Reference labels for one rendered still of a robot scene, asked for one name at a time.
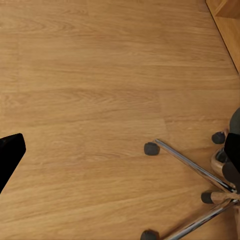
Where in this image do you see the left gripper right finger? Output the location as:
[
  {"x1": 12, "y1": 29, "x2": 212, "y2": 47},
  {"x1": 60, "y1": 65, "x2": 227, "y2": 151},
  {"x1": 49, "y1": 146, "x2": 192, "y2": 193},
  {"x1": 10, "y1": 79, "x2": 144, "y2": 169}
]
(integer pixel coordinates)
[{"x1": 224, "y1": 133, "x2": 240, "y2": 173}]

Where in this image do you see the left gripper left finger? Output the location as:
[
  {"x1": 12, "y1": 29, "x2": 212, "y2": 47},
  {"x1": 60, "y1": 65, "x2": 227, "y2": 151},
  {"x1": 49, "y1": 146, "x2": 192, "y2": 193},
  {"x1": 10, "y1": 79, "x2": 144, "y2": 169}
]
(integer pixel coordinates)
[{"x1": 0, "y1": 133, "x2": 26, "y2": 193}]

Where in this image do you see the swivel chair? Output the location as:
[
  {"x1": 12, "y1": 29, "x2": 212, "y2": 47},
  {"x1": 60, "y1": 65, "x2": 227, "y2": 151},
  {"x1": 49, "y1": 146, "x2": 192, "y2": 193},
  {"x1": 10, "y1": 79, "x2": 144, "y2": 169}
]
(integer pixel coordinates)
[{"x1": 140, "y1": 108, "x2": 240, "y2": 240}]

